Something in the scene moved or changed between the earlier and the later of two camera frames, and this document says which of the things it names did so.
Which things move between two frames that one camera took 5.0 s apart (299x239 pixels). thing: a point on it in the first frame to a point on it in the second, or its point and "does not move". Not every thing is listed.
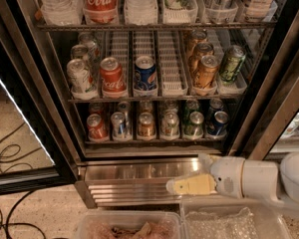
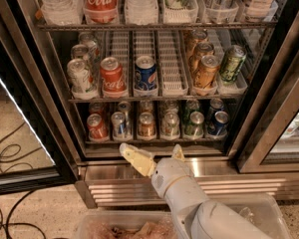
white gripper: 226,177 to 168,175
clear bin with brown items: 131,224 does not move
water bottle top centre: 141,4 does not move
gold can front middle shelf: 205,75 does not move
